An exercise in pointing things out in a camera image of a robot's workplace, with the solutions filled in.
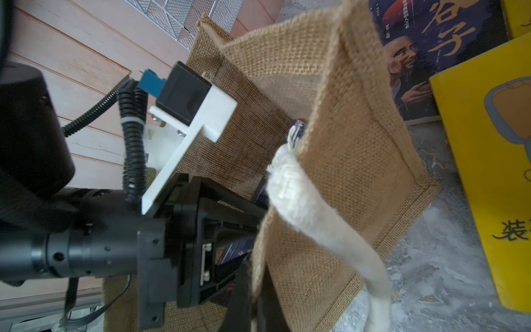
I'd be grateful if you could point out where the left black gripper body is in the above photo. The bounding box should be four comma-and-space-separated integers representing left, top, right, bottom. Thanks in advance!
136, 174, 266, 330

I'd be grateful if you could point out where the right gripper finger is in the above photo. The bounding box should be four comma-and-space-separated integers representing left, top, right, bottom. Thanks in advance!
219, 258, 290, 332

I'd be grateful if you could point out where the burlap canvas tote bag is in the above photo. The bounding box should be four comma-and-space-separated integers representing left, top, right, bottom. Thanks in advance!
102, 0, 441, 332

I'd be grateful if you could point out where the yellow cartoon book front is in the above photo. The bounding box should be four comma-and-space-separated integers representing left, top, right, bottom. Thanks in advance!
430, 34, 530, 313

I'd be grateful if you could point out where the yellow cartoon book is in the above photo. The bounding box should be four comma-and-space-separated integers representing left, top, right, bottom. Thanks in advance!
501, 0, 531, 40
430, 34, 530, 313

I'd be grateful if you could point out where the dark old man book front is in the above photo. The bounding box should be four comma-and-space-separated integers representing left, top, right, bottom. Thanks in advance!
211, 119, 306, 308

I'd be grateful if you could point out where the dark old man book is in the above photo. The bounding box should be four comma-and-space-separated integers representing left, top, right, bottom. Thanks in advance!
369, 0, 508, 125
211, 119, 306, 308

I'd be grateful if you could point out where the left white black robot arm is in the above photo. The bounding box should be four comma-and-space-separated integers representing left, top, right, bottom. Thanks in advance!
1, 62, 265, 330

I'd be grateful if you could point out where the dark old man book rear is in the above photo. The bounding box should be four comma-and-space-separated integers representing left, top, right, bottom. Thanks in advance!
369, 0, 508, 125

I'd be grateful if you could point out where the yellow cartoon book rear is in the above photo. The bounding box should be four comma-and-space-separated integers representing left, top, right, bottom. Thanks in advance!
501, 0, 531, 40

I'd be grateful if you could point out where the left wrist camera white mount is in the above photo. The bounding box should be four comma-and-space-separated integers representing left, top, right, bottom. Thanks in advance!
138, 62, 238, 215

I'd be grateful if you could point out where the black corrugated cable conduit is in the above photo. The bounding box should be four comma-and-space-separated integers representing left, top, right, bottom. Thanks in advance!
61, 74, 149, 206

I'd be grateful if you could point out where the white wire mesh shelf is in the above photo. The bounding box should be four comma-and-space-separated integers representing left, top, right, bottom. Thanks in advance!
127, 0, 243, 51

